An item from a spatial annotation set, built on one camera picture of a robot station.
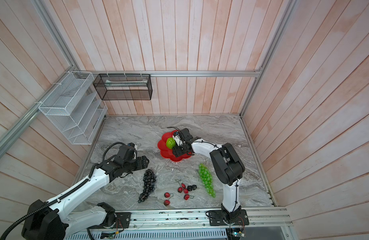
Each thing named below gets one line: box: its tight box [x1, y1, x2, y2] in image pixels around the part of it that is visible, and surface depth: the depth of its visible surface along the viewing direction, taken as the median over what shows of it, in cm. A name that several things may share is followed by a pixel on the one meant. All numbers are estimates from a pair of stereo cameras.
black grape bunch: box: [138, 169, 157, 203], surface depth 83 cm
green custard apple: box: [166, 137, 176, 150], surface depth 99 cm
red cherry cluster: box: [177, 183, 198, 200], surface depth 84 cm
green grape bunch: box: [198, 163, 216, 198], surface depth 85 cm
